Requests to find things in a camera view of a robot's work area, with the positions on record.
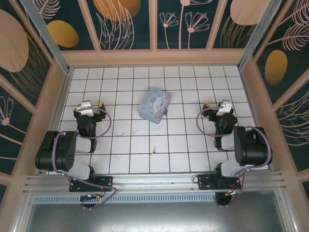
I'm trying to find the pastel blue zipper pouch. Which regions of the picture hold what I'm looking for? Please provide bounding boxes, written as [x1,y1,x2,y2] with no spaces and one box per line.
[139,87,172,125]

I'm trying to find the grey metal panel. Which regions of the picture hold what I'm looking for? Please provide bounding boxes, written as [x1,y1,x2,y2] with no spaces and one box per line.
[23,190,299,232]

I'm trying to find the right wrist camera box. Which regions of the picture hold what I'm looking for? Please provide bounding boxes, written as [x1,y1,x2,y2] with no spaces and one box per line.
[216,100,233,116]

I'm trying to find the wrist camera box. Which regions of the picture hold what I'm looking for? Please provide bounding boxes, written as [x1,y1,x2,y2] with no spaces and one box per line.
[76,101,95,116]
[216,100,233,116]

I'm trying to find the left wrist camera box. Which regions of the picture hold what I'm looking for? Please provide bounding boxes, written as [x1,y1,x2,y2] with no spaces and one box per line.
[76,101,95,116]

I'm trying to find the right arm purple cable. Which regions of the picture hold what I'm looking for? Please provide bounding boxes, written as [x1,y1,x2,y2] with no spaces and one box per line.
[196,107,273,208]

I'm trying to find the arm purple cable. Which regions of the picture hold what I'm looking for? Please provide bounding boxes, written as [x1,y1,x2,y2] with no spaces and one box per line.
[52,107,118,211]
[196,107,273,208]

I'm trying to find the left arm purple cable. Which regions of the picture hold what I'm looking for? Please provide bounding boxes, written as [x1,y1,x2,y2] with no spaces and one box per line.
[52,107,118,211]

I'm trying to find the aluminium corner post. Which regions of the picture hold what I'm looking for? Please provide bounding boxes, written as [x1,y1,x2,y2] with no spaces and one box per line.
[20,0,73,74]
[238,0,290,71]

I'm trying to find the aluminium mounting rail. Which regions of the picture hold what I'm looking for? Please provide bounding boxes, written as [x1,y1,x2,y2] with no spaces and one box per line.
[23,170,288,194]

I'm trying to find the slotted grey cable tray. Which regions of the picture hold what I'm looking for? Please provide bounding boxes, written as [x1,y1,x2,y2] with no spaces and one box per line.
[32,194,282,204]

